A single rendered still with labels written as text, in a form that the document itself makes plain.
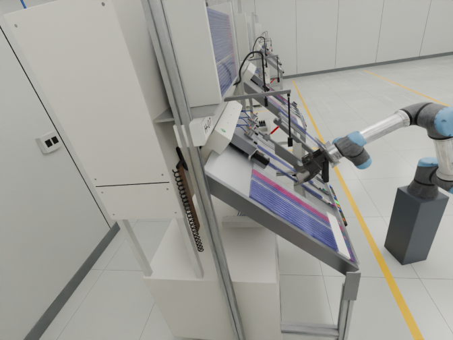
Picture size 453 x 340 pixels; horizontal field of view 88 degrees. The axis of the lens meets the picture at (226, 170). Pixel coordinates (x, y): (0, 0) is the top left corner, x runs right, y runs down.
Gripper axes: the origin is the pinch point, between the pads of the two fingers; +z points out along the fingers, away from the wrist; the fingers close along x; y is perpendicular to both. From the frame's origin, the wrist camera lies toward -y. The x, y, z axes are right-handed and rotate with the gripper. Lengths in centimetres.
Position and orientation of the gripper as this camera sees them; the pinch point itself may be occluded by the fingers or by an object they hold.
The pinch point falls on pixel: (295, 180)
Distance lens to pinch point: 123.3
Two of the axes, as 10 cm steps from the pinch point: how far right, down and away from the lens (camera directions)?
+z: -7.3, 5.2, 4.4
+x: -1.5, 5.1, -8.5
